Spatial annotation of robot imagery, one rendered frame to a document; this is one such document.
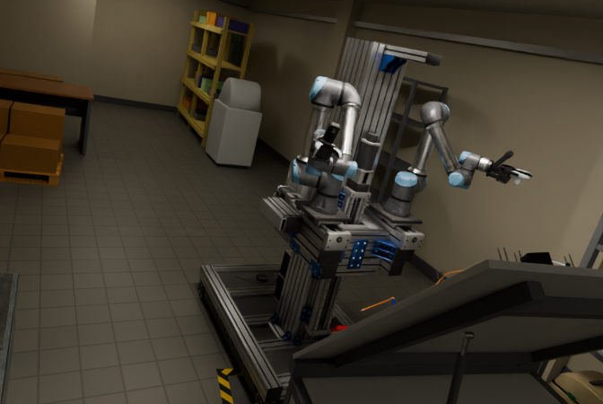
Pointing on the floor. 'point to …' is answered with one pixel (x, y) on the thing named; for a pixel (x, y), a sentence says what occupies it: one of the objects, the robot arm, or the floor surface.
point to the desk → (50, 98)
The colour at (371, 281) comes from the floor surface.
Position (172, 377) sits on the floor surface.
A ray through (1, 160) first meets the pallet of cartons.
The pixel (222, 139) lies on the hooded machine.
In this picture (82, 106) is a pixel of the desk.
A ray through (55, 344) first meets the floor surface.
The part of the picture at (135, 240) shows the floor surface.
